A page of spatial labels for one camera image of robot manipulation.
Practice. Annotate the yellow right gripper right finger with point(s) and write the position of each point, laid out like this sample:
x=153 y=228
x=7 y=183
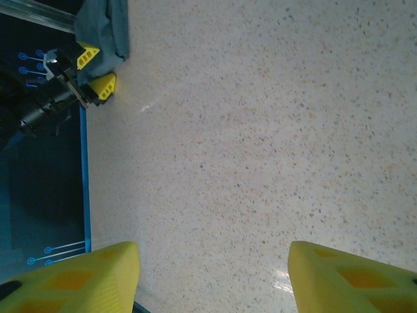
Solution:
x=352 y=280

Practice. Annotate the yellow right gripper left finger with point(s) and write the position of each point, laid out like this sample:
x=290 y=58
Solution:
x=75 y=283

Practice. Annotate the aluminium left side rail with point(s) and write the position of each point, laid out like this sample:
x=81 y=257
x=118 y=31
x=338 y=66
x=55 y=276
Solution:
x=32 y=13

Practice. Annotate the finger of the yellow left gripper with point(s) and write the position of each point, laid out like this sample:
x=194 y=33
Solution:
x=86 y=56
x=106 y=86

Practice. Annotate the grey t-shirt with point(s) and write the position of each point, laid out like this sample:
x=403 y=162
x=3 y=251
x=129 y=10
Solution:
x=104 y=39

